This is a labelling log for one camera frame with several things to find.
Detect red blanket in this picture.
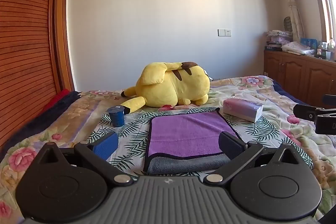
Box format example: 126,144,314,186
42,89,71,113

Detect purple and grey towel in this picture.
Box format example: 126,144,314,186
144,107,242,175

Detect blue cup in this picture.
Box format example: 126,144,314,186
107,106,125,127

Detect green woven fan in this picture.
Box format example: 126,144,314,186
284,16,294,32

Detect yellow plush toy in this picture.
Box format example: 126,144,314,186
120,61,211,115

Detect floral bed quilt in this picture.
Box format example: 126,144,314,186
0,75,336,224

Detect wooden louvered wardrobe door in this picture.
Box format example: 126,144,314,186
0,0,65,152

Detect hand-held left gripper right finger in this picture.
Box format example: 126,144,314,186
204,132,303,185

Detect blue box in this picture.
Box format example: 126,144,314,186
300,37,319,50

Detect stack of folded cloths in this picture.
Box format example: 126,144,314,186
265,29,293,52

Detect white crumpled cloth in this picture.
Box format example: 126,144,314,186
281,41,315,55

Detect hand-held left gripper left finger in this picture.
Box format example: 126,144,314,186
34,132,134,186

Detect pink tissue pack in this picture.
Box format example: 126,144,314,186
223,98,264,123

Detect dark navy blanket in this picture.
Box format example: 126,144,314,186
0,91,82,160

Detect wooden cabinet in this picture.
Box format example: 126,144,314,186
264,50,336,109

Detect wooden door frame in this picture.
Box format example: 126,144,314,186
53,0,76,92

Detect leaf print cloth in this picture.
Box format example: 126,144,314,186
86,106,313,173

